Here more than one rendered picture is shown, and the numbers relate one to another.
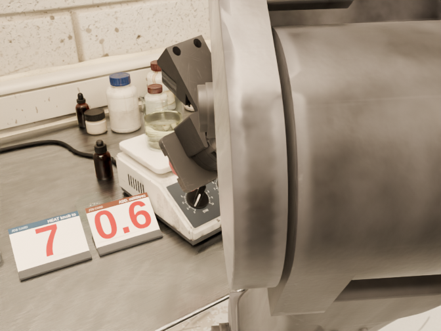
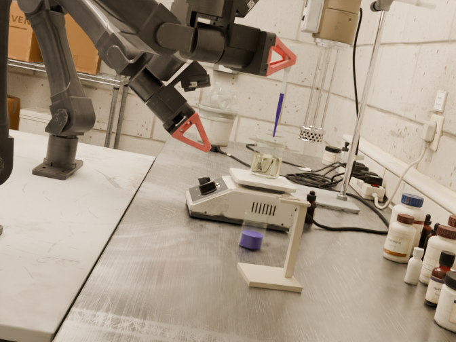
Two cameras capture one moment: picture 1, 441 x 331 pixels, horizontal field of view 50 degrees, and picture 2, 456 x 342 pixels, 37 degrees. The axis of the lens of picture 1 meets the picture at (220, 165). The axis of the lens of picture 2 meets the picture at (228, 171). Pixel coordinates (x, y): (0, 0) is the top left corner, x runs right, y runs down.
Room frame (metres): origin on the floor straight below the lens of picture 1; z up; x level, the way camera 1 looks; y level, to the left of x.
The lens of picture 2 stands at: (1.26, -1.11, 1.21)
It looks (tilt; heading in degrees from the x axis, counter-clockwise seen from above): 9 degrees down; 120
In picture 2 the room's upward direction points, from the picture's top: 11 degrees clockwise
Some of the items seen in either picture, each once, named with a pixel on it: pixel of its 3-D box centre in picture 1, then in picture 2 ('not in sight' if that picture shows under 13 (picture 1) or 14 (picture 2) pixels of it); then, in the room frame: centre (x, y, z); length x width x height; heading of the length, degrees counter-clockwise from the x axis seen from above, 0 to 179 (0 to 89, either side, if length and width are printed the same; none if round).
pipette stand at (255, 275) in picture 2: not in sight; (277, 237); (0.85, -0.23, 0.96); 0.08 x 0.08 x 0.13; 44
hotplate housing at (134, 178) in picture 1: (182, 176); (244, 199); (0.63, 0.06, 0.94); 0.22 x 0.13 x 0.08; 39
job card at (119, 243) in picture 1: (124, 222); not in sight; (0.54, 0.14, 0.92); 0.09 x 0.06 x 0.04; 116
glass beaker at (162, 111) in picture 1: (165, 120); (267, 159); (0.65, 0.08, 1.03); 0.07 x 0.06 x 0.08; 128
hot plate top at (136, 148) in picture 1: (170, 146); (261, 179); (0.65, 0.08, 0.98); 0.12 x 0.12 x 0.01; 39
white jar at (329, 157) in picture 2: not in sight; (332, 156); (0.35, 1.15, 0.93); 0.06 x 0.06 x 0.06
